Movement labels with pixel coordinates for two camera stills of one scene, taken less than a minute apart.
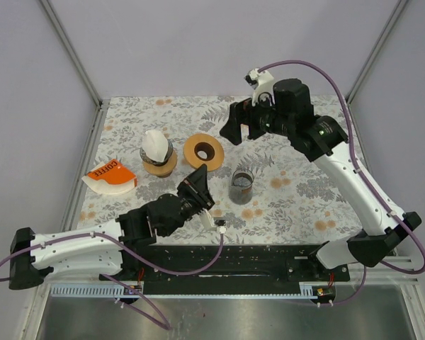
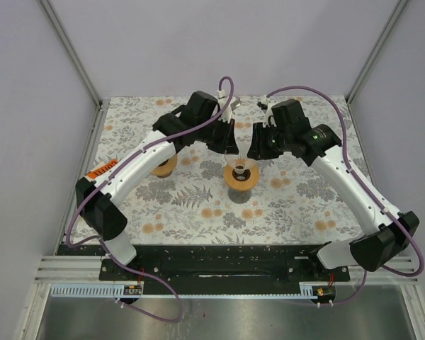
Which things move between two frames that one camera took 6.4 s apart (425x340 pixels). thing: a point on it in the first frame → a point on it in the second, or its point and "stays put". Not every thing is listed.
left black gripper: [196, 186] → [227, 144]
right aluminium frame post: [375, 51] stays put
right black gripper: [241, 112] → [258, 140]
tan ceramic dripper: [165, 170] stays put
